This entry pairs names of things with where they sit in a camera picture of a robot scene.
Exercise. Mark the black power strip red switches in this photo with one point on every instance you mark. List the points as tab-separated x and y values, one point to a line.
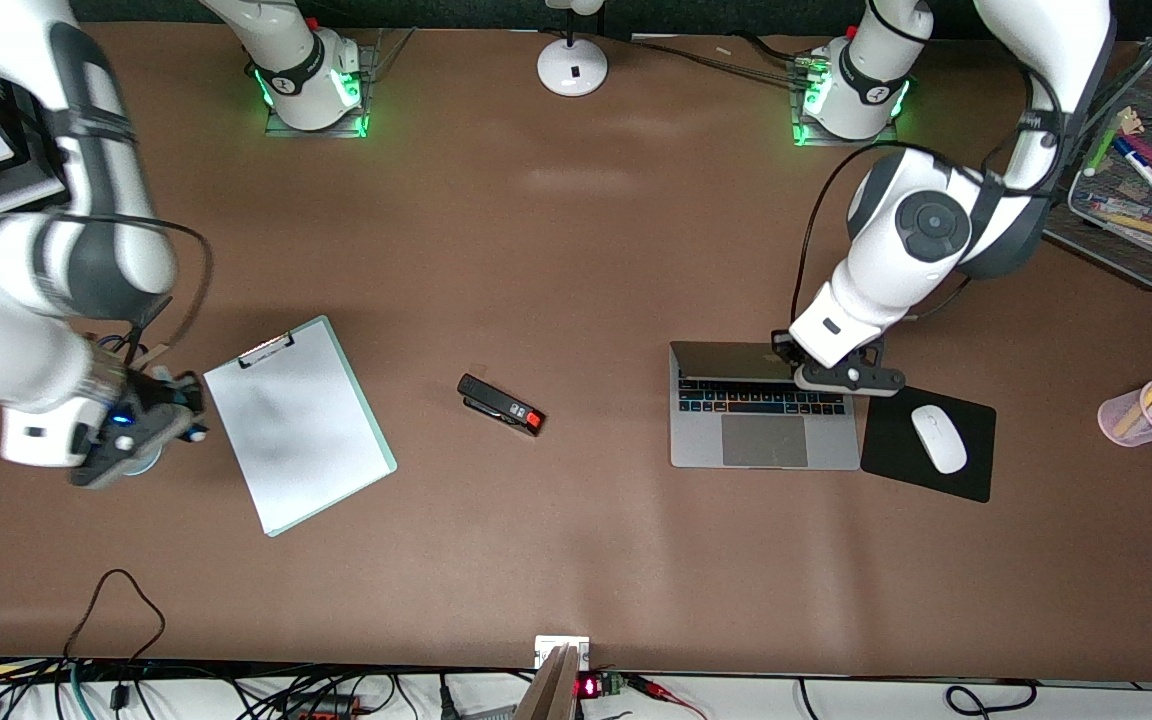
321	708

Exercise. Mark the light blue mesh pen cup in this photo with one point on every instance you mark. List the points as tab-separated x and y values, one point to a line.
144	466

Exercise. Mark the black stapler with red end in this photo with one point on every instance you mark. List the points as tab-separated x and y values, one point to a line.
496	402

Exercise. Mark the red LED display module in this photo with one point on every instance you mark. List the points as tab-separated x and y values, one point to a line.
588	687

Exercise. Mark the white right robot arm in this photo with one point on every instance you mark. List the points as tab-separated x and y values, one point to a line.
106	250

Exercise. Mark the silver laptop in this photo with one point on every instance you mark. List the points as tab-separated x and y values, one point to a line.
764	440

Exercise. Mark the flat wooden stick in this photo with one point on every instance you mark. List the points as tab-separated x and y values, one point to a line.
1141	225

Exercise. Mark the white marker with blue cap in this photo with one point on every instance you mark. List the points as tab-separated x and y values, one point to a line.
1151	175

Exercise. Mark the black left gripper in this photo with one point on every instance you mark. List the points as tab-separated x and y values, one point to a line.
782	346

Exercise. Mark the white computer mouse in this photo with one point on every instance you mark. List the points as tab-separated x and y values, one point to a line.
939	440

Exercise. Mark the white wall socket box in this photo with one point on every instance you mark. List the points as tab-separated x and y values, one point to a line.
548	648

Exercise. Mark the black mouse pad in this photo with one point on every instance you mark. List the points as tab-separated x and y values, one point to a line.
886	450

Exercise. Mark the teal clipboard with metal clip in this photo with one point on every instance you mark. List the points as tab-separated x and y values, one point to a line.
266	350

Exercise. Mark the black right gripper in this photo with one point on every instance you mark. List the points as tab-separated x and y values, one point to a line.
158	398

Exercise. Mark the translucent pink pen cup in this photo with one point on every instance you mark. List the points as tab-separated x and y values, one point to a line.
1111	415

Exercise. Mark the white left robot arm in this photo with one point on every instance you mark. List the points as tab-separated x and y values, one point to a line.
921	225

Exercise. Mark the white paper sheet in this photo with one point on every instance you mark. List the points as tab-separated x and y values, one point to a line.
296	430

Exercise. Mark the grey wooden post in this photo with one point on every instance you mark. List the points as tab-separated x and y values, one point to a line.
551	695

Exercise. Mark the white desk lamp stand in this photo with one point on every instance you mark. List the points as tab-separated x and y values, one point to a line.
572	75

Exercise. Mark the green marker pen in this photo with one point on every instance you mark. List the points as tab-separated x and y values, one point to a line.
1106	150

